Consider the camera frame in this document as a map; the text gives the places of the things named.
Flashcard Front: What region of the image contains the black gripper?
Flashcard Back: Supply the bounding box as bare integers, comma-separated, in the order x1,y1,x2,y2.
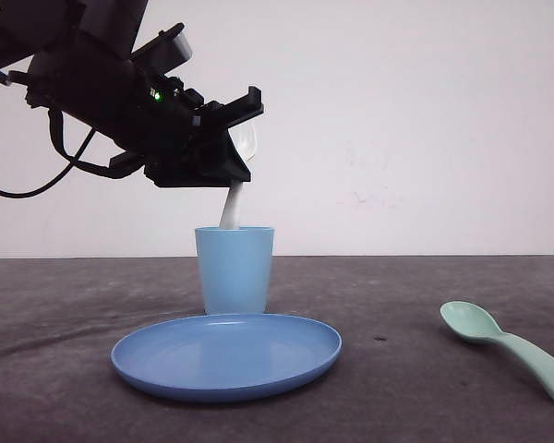
27,51,263,188

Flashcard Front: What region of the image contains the white plastic fork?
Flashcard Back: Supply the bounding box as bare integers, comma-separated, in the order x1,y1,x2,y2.
219,124,258,230

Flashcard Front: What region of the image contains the mint green plastic spoon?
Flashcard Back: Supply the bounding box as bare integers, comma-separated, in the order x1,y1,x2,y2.
440,301,554,401

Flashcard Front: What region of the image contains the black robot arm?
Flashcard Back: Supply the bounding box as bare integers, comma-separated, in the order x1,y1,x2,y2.
0,1,263,187

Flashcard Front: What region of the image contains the light blue plastic cup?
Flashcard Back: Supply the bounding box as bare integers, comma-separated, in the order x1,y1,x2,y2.
195,226,274,315

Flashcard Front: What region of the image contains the blue plastic plate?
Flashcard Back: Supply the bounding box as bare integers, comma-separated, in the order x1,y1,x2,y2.
110,314,343,403

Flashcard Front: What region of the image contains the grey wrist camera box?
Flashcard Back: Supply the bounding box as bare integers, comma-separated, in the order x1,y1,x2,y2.
130,23,193,75

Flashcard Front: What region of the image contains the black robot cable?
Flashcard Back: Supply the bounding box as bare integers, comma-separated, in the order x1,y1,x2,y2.
0,108,116,199

